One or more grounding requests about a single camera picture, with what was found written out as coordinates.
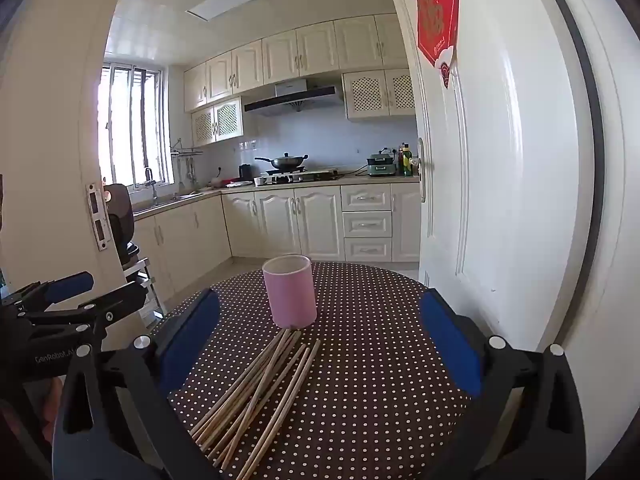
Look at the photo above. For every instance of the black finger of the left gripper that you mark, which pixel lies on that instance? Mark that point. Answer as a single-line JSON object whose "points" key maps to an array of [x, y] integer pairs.
{"points": [[102, 311]]}

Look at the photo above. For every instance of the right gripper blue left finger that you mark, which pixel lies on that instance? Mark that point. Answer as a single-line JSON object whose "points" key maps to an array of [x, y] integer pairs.
{"points": [[115, 420]]}

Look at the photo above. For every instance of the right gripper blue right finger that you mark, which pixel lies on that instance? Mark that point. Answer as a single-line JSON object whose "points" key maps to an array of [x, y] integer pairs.
{"points": [[524, 420]]}

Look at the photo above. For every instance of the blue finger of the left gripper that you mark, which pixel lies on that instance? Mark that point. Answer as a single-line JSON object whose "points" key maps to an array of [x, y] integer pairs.
{"points": [[41, 295]]}

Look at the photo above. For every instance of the wooden chopstick pile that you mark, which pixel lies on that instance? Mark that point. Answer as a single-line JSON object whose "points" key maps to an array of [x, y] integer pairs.
{"points": [[261, 393], [221, 419]]}

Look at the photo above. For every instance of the kitchen faucet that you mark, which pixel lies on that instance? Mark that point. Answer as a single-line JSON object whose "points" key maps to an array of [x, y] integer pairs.
{"points": [[150, 182]]}

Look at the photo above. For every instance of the person's left hand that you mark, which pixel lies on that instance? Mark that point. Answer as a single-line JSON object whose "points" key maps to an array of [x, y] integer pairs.
{"points": [[30, 410]]}

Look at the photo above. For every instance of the metal shelf rack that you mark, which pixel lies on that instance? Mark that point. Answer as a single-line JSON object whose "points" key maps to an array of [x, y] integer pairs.
{"points": [[153, 310]]}

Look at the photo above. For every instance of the door strike plate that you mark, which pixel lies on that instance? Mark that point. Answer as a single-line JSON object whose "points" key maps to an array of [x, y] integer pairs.
{"points": [[98, 216]]}

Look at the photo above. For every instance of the brown polka dot tablecloth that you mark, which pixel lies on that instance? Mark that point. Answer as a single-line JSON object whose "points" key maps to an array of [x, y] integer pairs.
{"points": [[377, 402]]}

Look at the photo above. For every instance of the window with bars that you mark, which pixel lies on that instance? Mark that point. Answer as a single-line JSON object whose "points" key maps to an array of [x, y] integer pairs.
{"points": [[132, 126]]}

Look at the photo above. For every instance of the pink cylindrical utensil holder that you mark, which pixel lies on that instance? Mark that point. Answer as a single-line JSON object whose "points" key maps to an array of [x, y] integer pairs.
{"points": [[290, 289]]}

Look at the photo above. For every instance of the black electric kettle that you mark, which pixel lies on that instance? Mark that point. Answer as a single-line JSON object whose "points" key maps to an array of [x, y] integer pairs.
{"points": [[246, 172]]}

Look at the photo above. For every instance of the gas stove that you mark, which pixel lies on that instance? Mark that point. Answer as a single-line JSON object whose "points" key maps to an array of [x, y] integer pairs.
{"points": [[301, 176]]}

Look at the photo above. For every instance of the black wok with lid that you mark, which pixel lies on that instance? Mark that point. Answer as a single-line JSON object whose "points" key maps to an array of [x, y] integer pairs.
{"points": [[285, 162]]}

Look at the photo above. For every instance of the lower cream cabinets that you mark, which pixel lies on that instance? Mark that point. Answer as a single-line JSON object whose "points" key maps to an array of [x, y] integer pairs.
{"points": [[352, 219]]}

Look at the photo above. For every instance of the cream cabinets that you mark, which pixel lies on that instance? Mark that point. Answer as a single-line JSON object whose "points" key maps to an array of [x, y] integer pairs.
{"points": [[352, 219], [365, 56]]}

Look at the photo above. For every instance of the white door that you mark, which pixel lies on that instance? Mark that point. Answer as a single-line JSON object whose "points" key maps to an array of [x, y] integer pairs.
{"points": [[533, 231]]}

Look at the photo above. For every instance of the green bottle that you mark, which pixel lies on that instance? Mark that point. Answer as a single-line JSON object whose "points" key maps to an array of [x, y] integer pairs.
{"points": [[407, 160]]}

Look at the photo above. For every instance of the green electric cooker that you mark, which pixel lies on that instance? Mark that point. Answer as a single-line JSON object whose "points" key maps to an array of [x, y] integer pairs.
{"points": [[382, 164]]}

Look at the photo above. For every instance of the range hood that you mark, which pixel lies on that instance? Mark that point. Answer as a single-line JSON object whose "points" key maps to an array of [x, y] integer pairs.
{"points": [[296, 96]]}

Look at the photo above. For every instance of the ceiling light panel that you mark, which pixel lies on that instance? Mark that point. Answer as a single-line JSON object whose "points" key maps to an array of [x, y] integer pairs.
{"points": [[207, 10]]}

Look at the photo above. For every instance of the upper cream cabinets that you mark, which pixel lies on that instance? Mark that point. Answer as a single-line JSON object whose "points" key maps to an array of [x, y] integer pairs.
{"points": [[365, 56]]}

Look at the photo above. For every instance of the red fu paper decoration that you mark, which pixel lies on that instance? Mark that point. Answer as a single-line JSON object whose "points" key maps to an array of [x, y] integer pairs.
{"points": [[438, 23]]}

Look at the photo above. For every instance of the wall utensil rack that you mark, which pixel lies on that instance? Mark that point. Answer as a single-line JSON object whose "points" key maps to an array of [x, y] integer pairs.
{"points": [[183, 158]]}

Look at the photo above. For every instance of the silver door handle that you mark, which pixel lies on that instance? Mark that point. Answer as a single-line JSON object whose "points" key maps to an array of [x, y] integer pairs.
{"points": [[425, 165]]}

